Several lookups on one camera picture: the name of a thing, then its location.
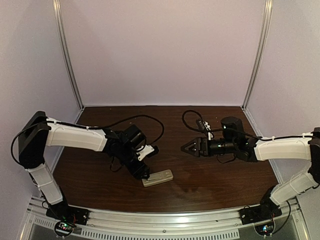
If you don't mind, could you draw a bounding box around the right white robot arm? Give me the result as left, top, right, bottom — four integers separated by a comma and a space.
180, 116, 320, 217

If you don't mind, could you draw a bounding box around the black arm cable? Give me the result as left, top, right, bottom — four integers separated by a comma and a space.
10, 114, 165, 163
181, 109, 320, 143

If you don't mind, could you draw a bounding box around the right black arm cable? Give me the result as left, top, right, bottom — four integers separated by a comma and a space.
181, 109, 320, 143

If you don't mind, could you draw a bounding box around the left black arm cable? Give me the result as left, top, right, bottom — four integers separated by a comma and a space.
10, 114, 165, 163

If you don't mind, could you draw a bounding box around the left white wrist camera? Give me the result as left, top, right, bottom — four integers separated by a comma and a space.
136, 144, 155, 161

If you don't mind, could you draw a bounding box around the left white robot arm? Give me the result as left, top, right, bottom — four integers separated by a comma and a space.
11, 111, 158, 206

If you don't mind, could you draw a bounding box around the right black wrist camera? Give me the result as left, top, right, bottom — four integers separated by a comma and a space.
195, 119, 214, 140

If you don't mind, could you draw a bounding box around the grey remote control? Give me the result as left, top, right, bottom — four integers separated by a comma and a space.
141, 169, 174, 187

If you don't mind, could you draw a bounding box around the right aluminium frame post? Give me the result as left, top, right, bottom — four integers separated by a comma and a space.
242, 0, 273, 110

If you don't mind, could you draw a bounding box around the front aluminium rail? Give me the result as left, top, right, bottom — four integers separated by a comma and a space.
21, 194, 307, 240

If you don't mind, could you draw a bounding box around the aluminium frame post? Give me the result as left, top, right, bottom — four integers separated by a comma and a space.
242, 0, 273, 110
52, 0, 85, 110

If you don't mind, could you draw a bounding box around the left aluminium frame post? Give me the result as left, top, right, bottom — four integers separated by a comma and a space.
52, 0, 85, 110

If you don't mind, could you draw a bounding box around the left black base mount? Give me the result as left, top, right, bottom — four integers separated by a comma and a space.
45, 205, 90, 239

